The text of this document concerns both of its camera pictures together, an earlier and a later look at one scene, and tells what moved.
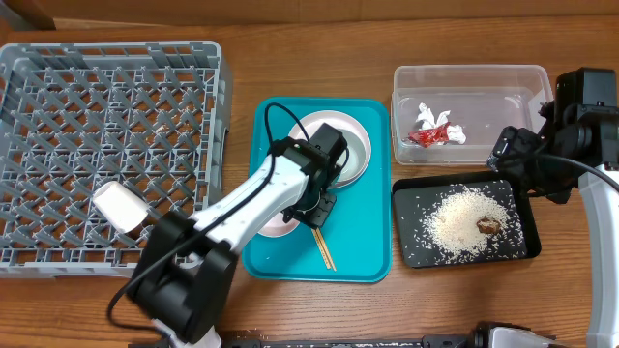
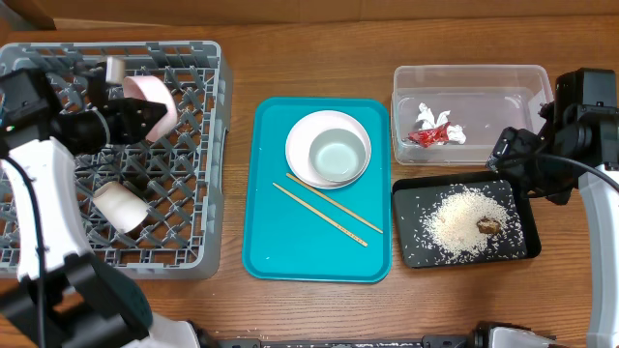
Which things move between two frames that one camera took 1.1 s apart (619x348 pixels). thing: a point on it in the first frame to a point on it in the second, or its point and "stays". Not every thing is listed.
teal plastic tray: (358, 228) stays
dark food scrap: (487, 225) stays
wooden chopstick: (322, 247) to (323, 216)
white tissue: (425, 117) stays
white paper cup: (120, 207) stays
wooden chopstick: (326, 248) to (289, 175)
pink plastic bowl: (277, 226) to (154, 90)
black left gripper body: (313, 209) to (113, 122)
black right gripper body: (506, 149) stays
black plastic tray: (459, 218) stays
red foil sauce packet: (428, 137) stays
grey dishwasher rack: (150, 117) stays
